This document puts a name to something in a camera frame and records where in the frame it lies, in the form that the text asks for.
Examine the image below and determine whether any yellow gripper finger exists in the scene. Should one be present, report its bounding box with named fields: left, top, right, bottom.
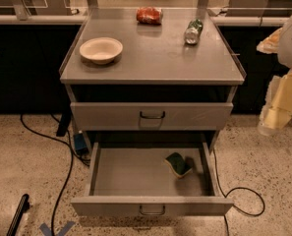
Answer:
left=258, top=70, right=292, bottom=136
left=257, top=28, right=282, bottom=54

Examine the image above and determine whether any green and yellow sponge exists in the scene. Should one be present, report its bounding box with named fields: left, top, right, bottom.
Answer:
left=165, top=152, right=192, bottom=179

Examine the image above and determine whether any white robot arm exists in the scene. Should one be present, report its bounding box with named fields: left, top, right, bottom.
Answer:
left=257, top=16, right=292, bottom=136

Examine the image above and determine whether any grey drawer cabinet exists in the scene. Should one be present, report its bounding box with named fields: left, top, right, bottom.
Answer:
left=58, top=7, right=247, bottom=218

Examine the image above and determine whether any open grey middle drawer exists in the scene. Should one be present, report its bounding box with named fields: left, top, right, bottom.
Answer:
left=71, top=143, right=233, bottom=216

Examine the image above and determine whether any closed grey top drawer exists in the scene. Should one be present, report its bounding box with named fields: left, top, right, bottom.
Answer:
left=71, top=102, right=233, bottom=131

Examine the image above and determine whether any dark long counter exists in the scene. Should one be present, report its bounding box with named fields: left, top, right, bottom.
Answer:
left=0, top=24, right=288, bottom=114

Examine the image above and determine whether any orange soda can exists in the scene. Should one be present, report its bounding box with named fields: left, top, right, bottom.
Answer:
left=136, top=7, right=163, bottom=25

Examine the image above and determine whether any white bowl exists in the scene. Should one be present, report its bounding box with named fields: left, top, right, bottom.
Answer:
left=80, top=37, right=123, bottom=65

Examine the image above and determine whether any blue power adapter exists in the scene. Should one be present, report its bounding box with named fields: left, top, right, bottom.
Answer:
left=73, top=133, right=88, bottom=155

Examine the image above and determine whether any black bar on floor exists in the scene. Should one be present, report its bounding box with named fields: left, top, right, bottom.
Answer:
left=6, top=194, right=29, bottom=236

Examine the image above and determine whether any black floor cable right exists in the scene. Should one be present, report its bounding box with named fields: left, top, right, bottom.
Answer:
left=212, top=147, right=266, bottom=236

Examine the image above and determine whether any black floor cable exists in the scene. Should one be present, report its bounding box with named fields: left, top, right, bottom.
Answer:
left=19, top=114, right=91, bottom=236
left=212, top=147, right=266, bottom=236

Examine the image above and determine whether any black floor cable left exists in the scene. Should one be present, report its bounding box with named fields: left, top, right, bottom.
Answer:
left=19, top=114, right=91, bottom=236

